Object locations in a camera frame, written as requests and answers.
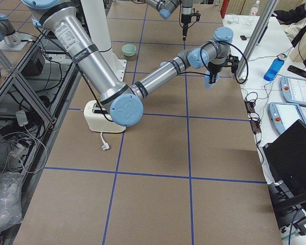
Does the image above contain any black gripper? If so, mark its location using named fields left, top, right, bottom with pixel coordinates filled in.
left=208, top=60, right=225, bottom=84
left=181, top=14, right=192, bottom=41

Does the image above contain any light blue cup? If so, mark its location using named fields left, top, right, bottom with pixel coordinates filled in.
left=203, top=71, right=215, bottom=89

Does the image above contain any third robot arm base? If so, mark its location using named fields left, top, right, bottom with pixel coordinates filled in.
left=0, top=14, right=26, bottom=51

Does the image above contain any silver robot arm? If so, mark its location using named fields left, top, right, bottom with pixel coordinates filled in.
left=141, top=0, right=200, bottom=41
left=23, top=1, right=234, bottom=127

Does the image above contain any green plastic bowl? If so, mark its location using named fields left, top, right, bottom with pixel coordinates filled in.
left=121, top=44, right=137, bottom=57

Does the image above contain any blue water bottle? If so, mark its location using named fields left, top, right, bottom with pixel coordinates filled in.
left=263, top=53, right=287, bottom=82

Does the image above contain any black power strip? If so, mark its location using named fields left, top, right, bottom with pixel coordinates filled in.
left=244, top=100, right=262, bottom=135

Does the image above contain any clear plastic bottle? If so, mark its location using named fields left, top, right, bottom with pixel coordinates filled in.
left=249, top=0, right=260, bottom=16

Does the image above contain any teach pendant tablet near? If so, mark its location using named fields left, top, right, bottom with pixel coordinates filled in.
left=268, top=102, right=306, bottom=134

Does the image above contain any teach pendant tablet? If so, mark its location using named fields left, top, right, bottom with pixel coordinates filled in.
left=280, top=76, right=306, bottom=107
left=268, top=102, right=306, bottom=134

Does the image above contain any black smartphone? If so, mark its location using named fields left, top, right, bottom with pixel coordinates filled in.
left=287, top=65, right=306, bottom=78

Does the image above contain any teach pendant tablet far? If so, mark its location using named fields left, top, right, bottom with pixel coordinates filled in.
left=280, top=76, right=306, bottom=107

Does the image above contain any seated man in black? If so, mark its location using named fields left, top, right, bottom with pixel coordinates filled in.
left=272, top=1, right=306, bottom=67

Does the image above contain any black laptop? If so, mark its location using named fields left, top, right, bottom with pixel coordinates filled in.
left=262, top=118, right=306, bottom=194

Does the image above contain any cream two-slot toaster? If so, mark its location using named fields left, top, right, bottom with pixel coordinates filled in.
left=83, top=100, right=126, bottom=133

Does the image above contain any white power plug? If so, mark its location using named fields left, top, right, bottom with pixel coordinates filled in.
left=100, top=132, right=110, bottom=151

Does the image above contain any crumpled plastic bag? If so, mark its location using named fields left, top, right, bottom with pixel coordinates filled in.
left=0, top=172, right=23, bottom=232

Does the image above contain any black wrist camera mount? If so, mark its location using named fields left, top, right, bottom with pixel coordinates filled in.
left=225, top=54, right=239, bottom=75
left=192, top=12, right=201, bottom=22

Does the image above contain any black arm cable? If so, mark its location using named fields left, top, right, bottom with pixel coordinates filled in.
left=199, top=40, right=250, bottom=85

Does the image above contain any aluminium frame post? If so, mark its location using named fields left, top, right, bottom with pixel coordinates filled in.
left=235, top=0, right=278, bottom=84

